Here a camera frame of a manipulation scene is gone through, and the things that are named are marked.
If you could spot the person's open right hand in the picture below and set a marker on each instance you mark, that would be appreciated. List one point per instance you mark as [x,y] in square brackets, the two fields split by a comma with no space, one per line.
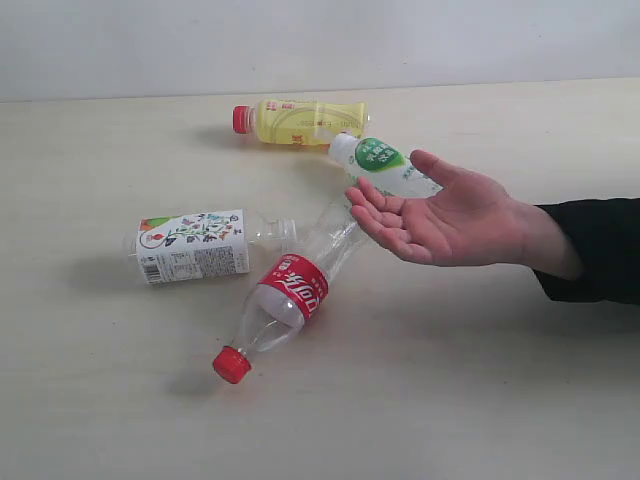
[472,221]

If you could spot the white bottle with green label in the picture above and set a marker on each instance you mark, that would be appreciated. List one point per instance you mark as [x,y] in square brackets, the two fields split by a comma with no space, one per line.
[390,171]

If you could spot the clear cola bottle red label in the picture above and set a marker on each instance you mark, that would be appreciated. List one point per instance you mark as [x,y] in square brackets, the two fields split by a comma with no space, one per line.
[291,292]

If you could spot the yellow bottle with red cap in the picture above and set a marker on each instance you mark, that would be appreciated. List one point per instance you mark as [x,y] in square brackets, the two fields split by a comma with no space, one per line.
[300,123]

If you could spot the clear bottle with floral label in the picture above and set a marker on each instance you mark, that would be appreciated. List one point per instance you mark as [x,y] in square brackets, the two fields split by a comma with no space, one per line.
[205,245]

